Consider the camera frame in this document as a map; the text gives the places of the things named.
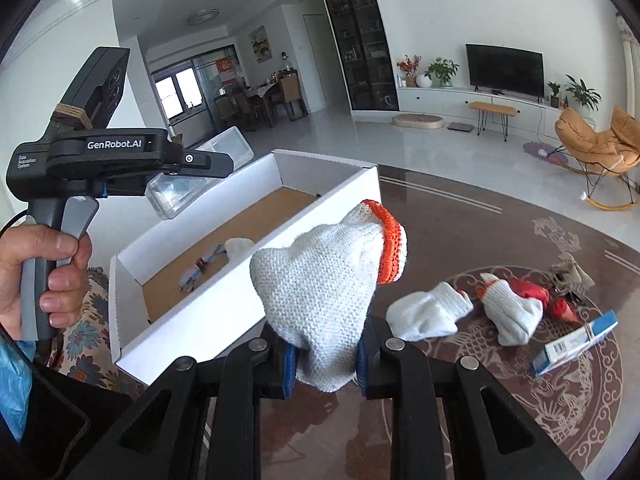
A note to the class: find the clear plastic box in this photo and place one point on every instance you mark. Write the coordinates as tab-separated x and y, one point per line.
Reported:
170	195

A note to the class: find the purple floor mat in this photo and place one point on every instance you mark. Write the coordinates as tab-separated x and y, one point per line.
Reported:
542	152

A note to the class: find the clear glasses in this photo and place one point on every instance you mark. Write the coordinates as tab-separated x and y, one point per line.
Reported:
192	277

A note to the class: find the small potted plant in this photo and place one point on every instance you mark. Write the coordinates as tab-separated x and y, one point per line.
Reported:
553	92

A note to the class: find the red paper window decoration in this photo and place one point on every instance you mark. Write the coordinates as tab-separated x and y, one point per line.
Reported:
226	70

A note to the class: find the red packet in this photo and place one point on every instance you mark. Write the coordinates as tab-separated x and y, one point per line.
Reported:
532	291

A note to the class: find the floral cushion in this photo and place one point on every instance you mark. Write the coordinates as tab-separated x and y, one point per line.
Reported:
95	300

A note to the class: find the white round vase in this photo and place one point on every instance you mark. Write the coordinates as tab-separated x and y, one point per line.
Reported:
424	81

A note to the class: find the bright window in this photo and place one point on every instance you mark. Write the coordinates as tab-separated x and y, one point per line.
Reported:
175	95

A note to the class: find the red flower plant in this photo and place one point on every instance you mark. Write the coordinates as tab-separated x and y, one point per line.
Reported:
409	67

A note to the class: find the white cardboard box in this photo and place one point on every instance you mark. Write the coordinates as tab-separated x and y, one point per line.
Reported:
200	330

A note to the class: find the wall painting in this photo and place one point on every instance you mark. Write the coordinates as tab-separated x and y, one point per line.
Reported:
260	44

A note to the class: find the dark floor scale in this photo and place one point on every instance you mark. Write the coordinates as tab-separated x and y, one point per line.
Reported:
459	128

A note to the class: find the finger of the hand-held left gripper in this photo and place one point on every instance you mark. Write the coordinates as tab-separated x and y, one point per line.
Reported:
125	187
205	165

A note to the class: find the person's left hand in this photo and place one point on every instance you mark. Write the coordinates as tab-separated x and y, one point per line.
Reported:
12	280

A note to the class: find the orange lounge chair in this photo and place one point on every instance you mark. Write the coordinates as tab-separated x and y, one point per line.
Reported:
595	147

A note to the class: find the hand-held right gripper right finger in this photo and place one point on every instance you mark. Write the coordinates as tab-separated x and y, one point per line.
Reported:
362	367

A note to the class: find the blue white medicine box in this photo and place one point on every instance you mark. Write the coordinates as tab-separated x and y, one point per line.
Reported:
575	345

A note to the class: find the white television cabinet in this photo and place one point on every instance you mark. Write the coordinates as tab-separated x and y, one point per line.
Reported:
440	102

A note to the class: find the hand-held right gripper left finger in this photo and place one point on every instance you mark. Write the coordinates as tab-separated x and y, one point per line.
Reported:
290	367

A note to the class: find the green potted plant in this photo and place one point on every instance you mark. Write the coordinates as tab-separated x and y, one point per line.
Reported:
441	70

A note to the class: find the black television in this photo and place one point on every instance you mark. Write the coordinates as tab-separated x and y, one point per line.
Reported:
505	70

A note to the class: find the white door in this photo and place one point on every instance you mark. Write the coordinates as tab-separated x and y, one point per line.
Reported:
315	60

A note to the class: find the wooden bench black legs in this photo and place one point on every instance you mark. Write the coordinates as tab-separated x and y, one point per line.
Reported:
492	107

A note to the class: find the beige pet bed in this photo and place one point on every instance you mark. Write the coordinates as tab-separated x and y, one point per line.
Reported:
417	121

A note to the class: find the large leafy potted plant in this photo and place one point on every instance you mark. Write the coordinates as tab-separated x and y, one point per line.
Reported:
582	90

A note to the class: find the dark glass display cabinet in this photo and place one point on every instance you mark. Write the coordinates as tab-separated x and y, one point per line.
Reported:
360	35

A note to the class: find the round ceiling lamp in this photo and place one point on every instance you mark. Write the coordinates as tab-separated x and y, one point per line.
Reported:
204	16

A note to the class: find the silver hair clip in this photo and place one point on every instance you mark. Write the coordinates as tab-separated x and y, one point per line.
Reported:
570	267

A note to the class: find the dining table with chairs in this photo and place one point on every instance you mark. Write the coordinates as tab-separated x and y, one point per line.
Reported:
270	97

